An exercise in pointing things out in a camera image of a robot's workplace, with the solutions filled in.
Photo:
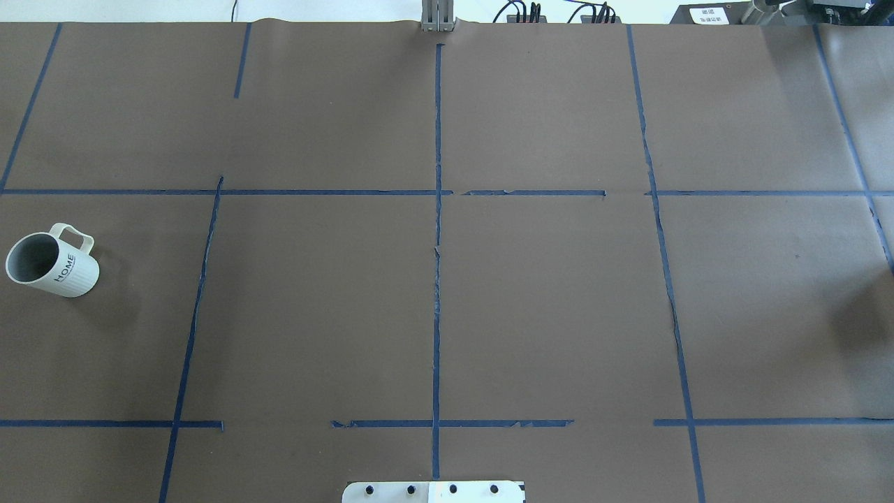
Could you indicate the white ribbed HOME mug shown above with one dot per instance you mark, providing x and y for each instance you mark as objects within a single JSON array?
[{"x": 58, "y": 261}]

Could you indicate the brown paper table mat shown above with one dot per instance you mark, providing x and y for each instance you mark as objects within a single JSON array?
[{"x": 614, "y": 263}]

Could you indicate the black power strip left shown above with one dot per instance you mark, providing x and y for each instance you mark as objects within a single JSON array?
[{"x": 521, "y": 12}]

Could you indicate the black power strip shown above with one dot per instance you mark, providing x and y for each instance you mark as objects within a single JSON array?
[
  {"x": 521, "y": 12},
  {"x": 594, "y": 13}
]

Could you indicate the black power strip right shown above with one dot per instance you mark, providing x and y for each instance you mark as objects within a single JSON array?
[{"x": 594, "y": 13}]

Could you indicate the dark box with label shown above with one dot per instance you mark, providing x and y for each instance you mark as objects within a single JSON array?
[{"x": 710, "y": 14}]

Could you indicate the grey aluminium frame post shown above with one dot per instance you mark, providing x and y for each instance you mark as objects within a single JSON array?
[{"x": 437, "y": 16}]

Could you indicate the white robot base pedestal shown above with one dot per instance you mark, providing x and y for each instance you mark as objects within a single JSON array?
[{"x": 435, "y": 491}]

